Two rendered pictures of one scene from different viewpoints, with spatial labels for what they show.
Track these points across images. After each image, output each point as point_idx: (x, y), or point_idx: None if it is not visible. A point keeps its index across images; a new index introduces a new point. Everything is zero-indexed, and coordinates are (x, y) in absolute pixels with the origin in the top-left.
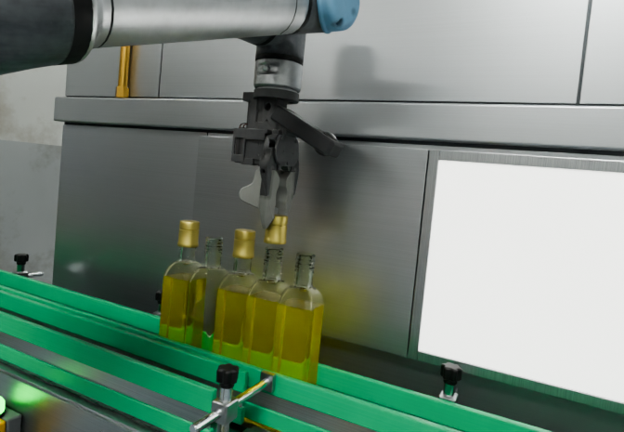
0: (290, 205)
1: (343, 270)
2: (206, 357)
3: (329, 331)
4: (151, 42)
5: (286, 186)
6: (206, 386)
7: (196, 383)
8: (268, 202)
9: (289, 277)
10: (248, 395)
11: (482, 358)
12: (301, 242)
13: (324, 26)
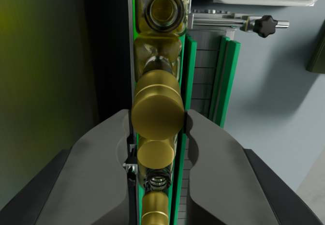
0: (99, 127)
1: None
2: (188, 86)
3: (73, 5)
4: None
5: (126, 172)
6: (237, 52)
7: (235, 62)
8: (228, 133)
9: (60, 87)
10: (225, 19)
11: None
12: (22, 97)
13: None
